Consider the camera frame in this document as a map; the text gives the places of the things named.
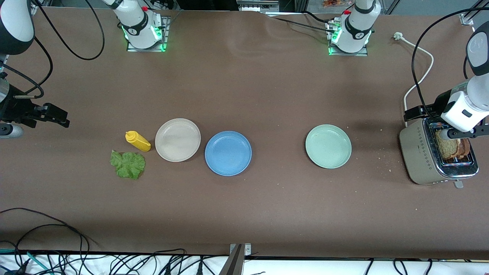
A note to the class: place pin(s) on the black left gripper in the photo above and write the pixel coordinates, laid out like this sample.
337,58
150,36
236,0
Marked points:
440,102

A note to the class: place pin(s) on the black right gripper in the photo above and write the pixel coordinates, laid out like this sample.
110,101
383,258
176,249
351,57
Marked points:
15,109

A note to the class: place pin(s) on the brown bread slice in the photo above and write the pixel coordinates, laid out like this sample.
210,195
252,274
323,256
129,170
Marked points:
465,149
447,150

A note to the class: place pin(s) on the yellow mustard squeeze bottle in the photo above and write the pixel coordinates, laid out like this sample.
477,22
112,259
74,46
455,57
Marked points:
137,141

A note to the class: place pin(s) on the green lettuce leaf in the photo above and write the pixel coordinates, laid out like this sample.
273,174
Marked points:
128,165

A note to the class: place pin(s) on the blue round plate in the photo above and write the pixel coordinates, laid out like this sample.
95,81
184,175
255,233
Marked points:
228,160

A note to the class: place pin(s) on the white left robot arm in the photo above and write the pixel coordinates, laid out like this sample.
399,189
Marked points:
357,26

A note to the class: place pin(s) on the mint green round plate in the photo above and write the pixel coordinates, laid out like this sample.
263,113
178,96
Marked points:
328,146

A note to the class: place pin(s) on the beige round plate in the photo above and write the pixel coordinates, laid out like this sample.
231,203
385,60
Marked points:
177,139

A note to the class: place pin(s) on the beige metal toaster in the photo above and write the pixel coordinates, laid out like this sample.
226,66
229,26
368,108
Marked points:
416,152

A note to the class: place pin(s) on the orange snack packet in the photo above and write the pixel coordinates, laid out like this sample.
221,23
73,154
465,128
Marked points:
336,3

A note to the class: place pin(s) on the grey metal table bracket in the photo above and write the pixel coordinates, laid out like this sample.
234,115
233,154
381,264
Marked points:
238,263

